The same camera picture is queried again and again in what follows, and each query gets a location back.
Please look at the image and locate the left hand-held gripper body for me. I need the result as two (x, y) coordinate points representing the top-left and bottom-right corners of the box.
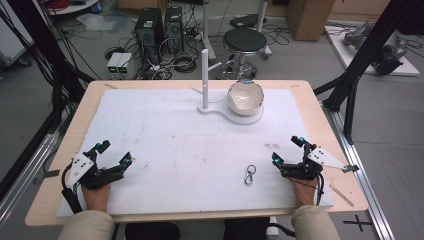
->
(64, 149), (125, 190)

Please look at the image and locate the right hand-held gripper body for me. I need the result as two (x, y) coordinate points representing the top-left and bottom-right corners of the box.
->
(280, 145), (360, 182)

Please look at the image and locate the silver carabiner key ring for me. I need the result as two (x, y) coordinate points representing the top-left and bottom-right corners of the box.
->
(244, 164), (257, 186)

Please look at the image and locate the person's left hand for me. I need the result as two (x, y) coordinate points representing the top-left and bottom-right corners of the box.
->
(80, 182), (113, 213)

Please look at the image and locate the person's right hand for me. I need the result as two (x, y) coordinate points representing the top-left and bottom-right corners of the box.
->
(292, 179), (320, 207)

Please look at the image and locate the wooden table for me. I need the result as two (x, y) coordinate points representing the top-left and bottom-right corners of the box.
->
(24, 79), (370, 228)

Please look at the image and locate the thin wooden stick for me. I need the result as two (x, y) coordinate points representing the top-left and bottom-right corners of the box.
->
(329, 184), (355, 208)

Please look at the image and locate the white bowl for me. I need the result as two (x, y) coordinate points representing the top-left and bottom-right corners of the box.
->
(227, 80), (265, 117)

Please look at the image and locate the white power supply unit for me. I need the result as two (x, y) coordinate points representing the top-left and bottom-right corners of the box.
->
(117, 52), (134, 76)
(106, 52), (124, 75)

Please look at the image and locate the white platform board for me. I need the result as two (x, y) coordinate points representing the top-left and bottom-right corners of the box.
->
(324, 24), (421, 77)

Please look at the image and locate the white peg stand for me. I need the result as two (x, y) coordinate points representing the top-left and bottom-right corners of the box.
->
(191, 48), (265, 127)

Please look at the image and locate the black round stool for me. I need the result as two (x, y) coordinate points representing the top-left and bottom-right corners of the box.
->
(222, 27), (269, 80)

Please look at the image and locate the grey machine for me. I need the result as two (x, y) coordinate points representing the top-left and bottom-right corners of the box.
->
(343, 23), (408, 76)

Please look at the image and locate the clear plastic sheet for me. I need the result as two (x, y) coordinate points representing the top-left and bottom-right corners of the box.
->
(76, 13), (129, 34)

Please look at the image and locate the black computer tower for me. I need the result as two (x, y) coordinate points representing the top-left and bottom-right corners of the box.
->
(133, 7), (166, 65)
(163, 5), (185, 53)

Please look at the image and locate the cardboard box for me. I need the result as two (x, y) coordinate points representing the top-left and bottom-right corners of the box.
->
(285, 0), (336, 42)

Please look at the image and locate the white table leg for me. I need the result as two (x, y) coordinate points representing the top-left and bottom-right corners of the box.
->
(256, 0), (273, 61)
(200, 0), (218, 62)

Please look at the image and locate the black flat case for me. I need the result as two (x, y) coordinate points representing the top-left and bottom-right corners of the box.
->
(229, 13), (268, 30)

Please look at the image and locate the white cabinet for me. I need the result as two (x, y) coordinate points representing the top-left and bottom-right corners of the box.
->
(0, 0), (35, 67)

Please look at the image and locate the white round table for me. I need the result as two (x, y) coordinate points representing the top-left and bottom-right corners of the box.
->
(42, 0), (101, 16)

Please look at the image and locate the aluminium rail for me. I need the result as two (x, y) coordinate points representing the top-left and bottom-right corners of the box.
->
(321, 101), (396, 240)
(0, 133), (62, 228)

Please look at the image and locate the black metal frame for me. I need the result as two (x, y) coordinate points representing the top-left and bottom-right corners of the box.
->
(0, 0), (95, 135)
(313, 0), (424, 145)

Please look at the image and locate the coiled black cable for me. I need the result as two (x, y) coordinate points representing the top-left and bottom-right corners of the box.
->
(172, 52), (199, 74)

